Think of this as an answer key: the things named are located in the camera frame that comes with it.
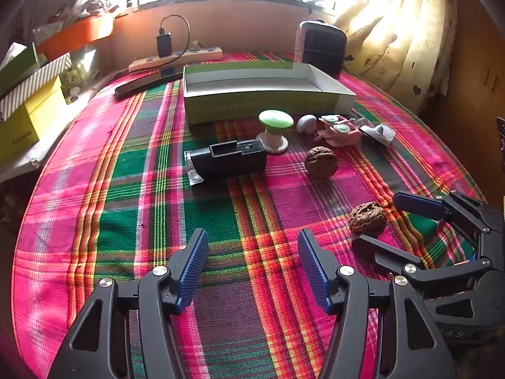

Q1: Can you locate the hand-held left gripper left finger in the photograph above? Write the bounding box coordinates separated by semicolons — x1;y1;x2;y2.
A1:
47;228;210;379

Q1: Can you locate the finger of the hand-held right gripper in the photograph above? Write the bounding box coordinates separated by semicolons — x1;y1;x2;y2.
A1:
395;190;505;233
352;235;494;289

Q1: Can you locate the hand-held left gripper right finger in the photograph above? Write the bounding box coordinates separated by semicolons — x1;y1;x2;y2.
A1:
298;228;460;379

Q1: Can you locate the brown walnut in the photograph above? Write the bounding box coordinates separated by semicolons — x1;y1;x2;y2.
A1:
305;147;339;179
349;202;388;235

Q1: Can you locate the small white plug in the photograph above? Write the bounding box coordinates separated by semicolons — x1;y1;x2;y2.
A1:
360;123;396;147

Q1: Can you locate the black rectangular device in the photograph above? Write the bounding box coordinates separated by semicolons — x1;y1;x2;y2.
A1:
185;139;268;184

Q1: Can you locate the white dome knob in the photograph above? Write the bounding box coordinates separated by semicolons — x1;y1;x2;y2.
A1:
296;114;318;135

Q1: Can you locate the green topped white knob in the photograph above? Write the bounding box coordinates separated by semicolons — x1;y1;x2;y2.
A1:
256;110;294;154

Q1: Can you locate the green and white cardboard box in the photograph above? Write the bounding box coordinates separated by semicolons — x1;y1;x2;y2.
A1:
182;62;358;125

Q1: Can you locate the plaid tablecloth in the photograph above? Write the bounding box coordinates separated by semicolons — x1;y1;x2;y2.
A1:
12;49;488;379

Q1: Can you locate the cream heart print curtain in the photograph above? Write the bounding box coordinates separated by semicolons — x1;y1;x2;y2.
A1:
333;0;460;105

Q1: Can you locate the grey space heater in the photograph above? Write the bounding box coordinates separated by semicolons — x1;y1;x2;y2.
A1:
296;20;348;80

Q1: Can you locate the black smartphone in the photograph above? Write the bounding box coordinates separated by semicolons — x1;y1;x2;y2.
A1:
114;69;184;96

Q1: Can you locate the white power strip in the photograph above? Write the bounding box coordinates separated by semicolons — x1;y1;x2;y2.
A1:
128;46;223;72

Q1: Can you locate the yellow cardboard box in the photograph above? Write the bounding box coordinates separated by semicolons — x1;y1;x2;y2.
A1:
0;77;68;162

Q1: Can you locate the black charger adapter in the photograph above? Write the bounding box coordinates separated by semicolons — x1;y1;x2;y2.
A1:
157;32;173;58

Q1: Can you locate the striped cardboard box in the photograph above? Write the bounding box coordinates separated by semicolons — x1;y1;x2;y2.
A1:
0;53;74;121

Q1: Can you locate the orange plastic basin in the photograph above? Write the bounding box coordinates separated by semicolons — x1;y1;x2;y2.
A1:
37;16;115;61

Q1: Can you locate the white plastic bag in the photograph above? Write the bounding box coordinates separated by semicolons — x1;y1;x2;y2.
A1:
77;0;121;20

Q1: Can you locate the black charger cable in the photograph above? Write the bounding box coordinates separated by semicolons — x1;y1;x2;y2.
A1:
160;15;191;68

